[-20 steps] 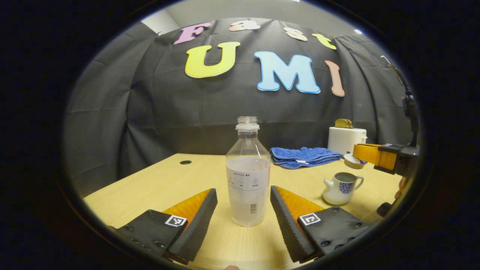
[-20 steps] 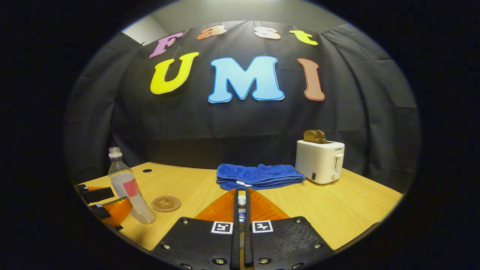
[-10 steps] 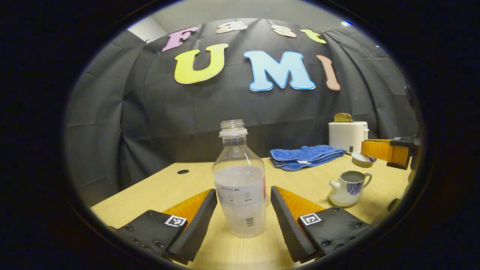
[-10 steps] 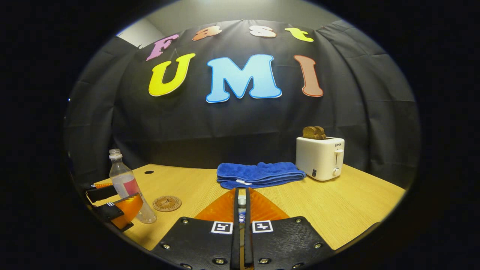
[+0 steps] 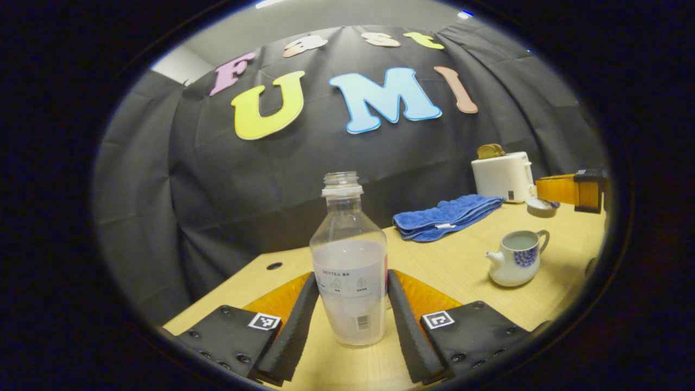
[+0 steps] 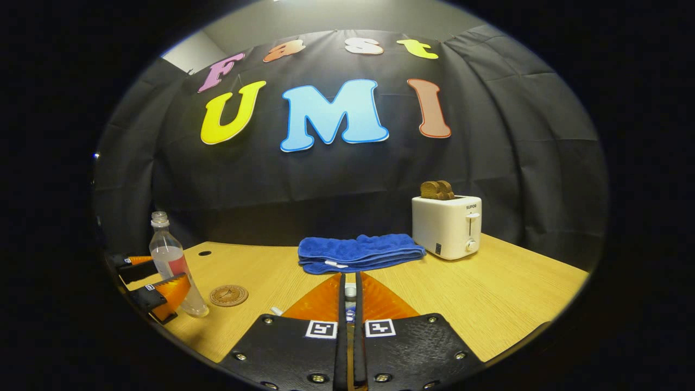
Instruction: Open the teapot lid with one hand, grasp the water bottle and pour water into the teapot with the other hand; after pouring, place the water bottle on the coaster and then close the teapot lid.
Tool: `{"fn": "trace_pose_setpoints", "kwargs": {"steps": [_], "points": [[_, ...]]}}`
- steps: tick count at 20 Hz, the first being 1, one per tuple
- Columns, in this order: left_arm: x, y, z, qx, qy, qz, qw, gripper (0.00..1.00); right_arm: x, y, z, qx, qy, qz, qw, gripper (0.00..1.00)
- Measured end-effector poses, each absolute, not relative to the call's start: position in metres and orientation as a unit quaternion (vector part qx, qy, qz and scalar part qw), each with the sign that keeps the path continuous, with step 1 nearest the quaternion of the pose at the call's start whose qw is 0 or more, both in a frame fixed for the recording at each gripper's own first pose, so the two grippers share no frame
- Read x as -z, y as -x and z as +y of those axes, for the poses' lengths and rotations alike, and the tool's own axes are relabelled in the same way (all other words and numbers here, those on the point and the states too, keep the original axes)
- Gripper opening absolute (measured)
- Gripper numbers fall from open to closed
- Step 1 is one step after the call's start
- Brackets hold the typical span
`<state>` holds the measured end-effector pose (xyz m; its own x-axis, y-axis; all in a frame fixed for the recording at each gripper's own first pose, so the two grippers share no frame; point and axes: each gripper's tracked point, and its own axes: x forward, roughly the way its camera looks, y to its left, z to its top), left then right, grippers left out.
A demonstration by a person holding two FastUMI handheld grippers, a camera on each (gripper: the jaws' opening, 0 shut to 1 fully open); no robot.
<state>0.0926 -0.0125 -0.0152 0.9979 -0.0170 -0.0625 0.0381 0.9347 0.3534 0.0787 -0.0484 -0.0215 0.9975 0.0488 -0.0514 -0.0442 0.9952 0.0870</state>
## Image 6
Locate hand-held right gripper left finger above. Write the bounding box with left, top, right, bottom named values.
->
left=217, top=273, right=348, bottom=391

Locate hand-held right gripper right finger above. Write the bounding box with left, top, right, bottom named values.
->
left=354, top=272, right=485, bottom=391

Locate clear plastic water bottle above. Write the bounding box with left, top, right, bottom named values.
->
left=149, top=211, right=210, bottom=318

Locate round wooden coaster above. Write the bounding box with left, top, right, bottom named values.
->
left=209, top=285, right=249, bottom=308

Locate folded blue towel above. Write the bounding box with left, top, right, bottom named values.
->
left=298, top=234, right=427, bottom=275

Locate white toaster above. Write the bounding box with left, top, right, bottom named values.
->
left=411, top=194, right=483, bottom=261

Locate black backdrop cloth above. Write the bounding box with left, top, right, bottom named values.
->
left=91, top=30, right=609, bottom=272

